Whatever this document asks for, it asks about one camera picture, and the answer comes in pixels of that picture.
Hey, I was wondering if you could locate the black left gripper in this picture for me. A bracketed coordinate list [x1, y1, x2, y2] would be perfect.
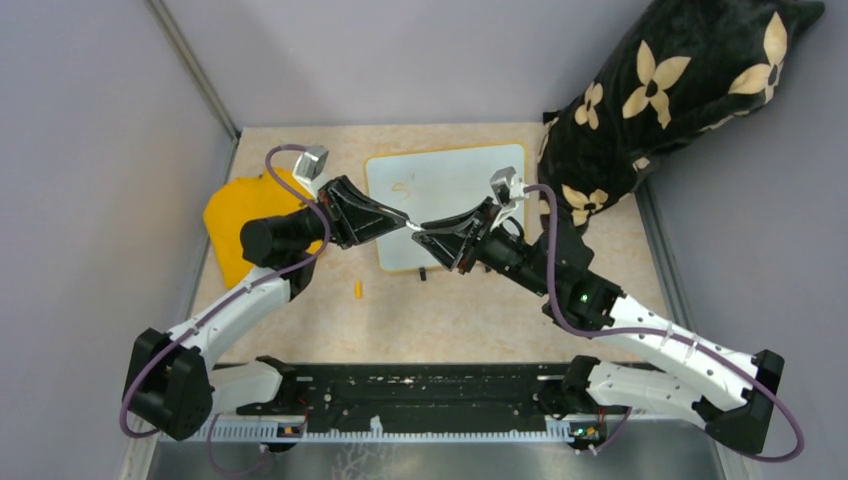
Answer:
[286, 173, 408, 248]

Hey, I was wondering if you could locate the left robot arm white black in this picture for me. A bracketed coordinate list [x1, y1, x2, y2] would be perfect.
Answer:
[119, 174, 410, 440]

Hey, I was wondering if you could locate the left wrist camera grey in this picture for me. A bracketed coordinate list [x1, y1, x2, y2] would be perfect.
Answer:
[293, 145, 329, 198]

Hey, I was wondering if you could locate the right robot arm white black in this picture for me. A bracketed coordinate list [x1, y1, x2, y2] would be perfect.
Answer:
[412, 199, 785, 457]

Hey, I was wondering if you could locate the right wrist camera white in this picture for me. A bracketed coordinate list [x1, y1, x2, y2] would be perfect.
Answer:
[490, 166, 529, 217]

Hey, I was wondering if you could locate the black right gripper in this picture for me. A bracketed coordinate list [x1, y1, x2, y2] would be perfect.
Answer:
[413, 196, 553, 297]

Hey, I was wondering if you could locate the white board yellow frame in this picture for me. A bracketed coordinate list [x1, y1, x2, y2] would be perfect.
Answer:
[364, 142, 527, 273]

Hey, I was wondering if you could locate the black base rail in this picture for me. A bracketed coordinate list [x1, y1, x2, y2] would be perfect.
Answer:
[213, 363, 626, 452]

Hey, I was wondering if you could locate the yellow cloth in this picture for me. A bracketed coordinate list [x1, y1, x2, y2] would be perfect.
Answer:
[203, 172, 305, 289]

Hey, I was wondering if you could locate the black floral pillow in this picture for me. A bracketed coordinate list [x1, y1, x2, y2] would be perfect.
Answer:
[536, 1, 825, 232]

